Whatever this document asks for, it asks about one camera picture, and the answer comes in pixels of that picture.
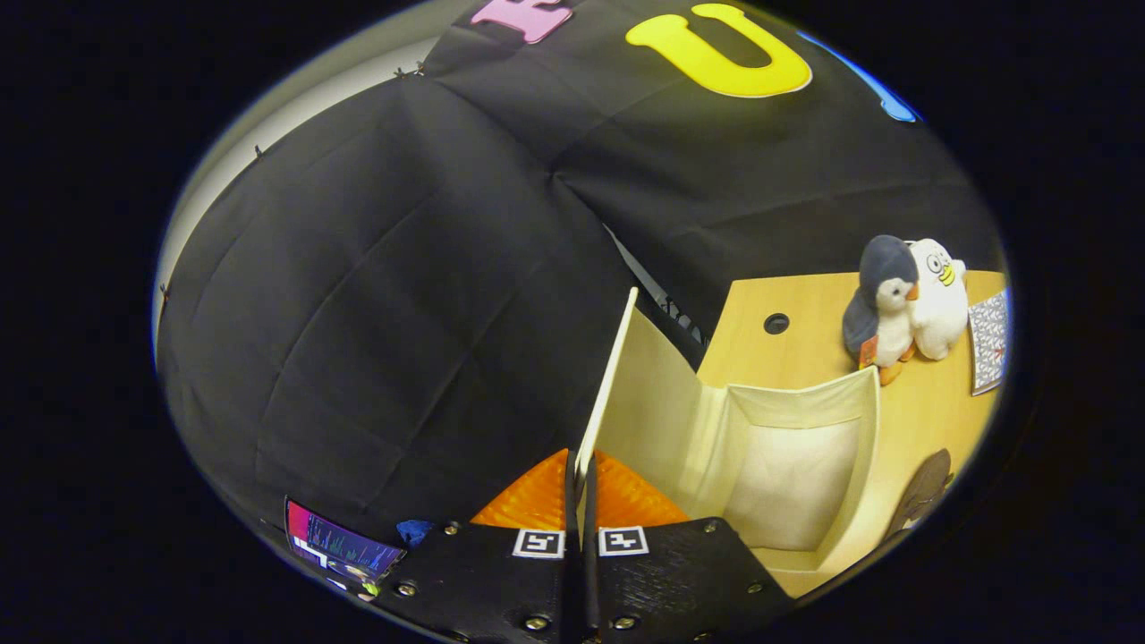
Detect white duck plush toy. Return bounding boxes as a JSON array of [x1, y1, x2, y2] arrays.
[[905, 238, 970, 361]]

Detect grey metal bar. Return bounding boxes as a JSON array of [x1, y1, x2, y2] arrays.
[[604, 224, 708, 368]]

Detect grey patterned white book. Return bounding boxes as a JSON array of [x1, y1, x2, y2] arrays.
[[969, 288, 1012, 396]]

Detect cream fabric storage box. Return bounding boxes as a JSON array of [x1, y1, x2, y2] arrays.
[[572, 286, 882, 598]]

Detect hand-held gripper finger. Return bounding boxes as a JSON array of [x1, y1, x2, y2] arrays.
[[371, 449, 587, 644], [586, 450, 797, 644]]

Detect grey penguin plush toy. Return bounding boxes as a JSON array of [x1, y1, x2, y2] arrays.
[[841, 234, 920, 387]]

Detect purple pink screen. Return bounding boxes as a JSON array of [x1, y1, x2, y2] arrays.
[[284, 498, 406, 582]]

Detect brown fuzzy shoe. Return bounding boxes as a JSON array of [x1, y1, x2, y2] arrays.
[[886, 447, 954, 538]]

